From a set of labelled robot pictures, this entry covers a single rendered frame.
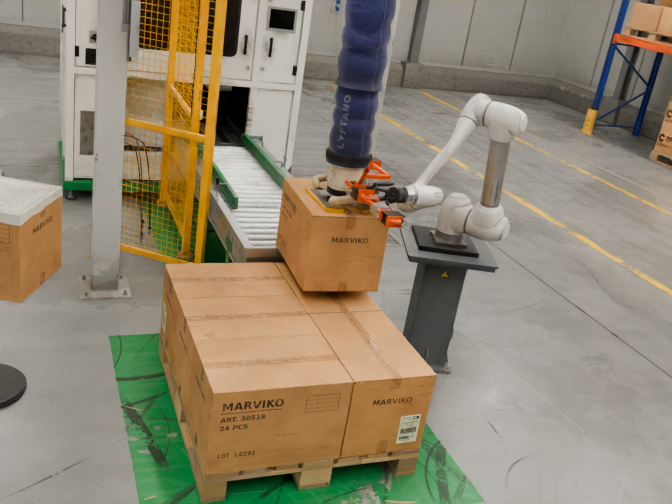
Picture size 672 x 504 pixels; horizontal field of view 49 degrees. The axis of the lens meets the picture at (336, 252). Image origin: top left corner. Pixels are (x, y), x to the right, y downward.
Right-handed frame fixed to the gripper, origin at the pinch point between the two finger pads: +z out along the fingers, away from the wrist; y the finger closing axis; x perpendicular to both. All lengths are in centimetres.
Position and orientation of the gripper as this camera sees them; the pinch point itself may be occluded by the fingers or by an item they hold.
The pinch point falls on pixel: (364, 194)
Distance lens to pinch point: 348.6
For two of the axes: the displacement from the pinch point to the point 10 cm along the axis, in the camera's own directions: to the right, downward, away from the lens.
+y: -1.6, 9.1, 3.7
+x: -3.5, -4.0, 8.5
